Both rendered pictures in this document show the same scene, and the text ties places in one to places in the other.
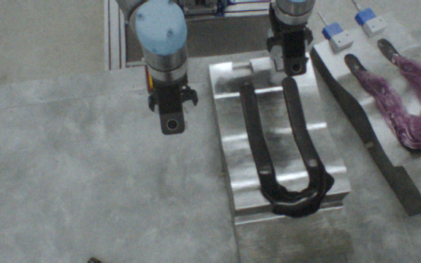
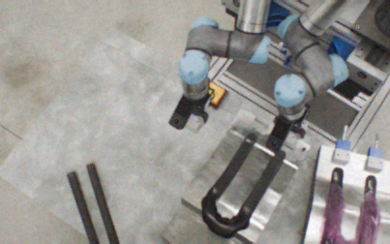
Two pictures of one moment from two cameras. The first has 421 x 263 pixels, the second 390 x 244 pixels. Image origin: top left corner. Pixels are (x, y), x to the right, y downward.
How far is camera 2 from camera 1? 0.59 m
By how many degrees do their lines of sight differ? 17
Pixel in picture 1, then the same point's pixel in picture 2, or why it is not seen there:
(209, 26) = not seen: hidden behind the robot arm
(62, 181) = (112, 111)
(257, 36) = (333, 119)
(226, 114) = (226, 143)
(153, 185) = (156, 152)
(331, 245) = not seen: outside the picture
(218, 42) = not seen: hidden behind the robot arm
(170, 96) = (186, 106)
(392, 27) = (389, 174)
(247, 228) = (183, 216)
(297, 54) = (279, 137)
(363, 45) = (355, 170)
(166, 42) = (187, 76)
